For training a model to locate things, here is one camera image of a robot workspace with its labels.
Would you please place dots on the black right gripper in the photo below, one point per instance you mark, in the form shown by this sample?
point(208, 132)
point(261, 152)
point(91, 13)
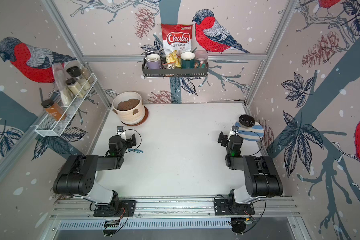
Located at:
point(222, 139)

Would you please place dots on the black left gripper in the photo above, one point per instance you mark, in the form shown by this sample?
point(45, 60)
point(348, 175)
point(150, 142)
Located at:
point(130, 141)

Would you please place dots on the cream ceramic flower pot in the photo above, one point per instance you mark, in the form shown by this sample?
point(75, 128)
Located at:
point(129, 107)

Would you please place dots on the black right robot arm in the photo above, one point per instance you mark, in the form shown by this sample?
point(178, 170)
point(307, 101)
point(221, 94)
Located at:
point(261, 177)

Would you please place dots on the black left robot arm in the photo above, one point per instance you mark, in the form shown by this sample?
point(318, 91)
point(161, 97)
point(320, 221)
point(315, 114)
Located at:
point(77, 178)

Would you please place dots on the terracotta pot saucer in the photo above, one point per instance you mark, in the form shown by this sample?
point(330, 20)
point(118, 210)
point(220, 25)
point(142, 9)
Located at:
point(142, 121)

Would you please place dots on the small black bowl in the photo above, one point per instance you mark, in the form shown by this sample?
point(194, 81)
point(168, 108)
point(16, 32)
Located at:
point(246, 121)

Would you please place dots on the blue striped plate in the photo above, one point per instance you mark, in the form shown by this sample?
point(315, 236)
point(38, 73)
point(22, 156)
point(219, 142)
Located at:
point(252, 134)

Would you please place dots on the clear plastic bag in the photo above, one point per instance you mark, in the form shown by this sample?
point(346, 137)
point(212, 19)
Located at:
point(60, 79)

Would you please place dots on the orange spice jar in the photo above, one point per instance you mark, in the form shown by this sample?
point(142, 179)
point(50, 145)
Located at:
point(54, 110)

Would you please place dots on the green mug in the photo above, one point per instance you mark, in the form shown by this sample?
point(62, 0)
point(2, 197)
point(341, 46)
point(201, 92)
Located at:
point(187, 60)

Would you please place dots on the pink lidded glass jar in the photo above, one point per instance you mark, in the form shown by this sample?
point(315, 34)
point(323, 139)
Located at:
point(201, 59)

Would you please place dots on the purple mug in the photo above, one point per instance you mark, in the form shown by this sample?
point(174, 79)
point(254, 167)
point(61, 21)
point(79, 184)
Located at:
point(154, 62)

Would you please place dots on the small snack packet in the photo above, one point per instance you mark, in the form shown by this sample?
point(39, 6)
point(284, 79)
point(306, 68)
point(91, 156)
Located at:
point(169, 66)

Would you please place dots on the tall black lid spice jar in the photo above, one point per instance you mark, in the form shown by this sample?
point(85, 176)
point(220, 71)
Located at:
point(76, 74)

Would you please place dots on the red Chuba chips bag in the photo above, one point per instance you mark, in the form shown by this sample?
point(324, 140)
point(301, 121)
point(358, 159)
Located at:
point(177, 39)

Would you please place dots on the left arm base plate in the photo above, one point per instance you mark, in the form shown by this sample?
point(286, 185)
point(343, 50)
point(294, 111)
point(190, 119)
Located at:
point(124, 208)

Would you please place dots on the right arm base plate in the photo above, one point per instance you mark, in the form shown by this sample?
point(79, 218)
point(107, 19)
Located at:
point(223, 208)

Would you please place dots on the dark metal wall shelf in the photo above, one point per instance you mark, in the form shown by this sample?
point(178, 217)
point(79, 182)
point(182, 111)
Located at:
point(176, 72)

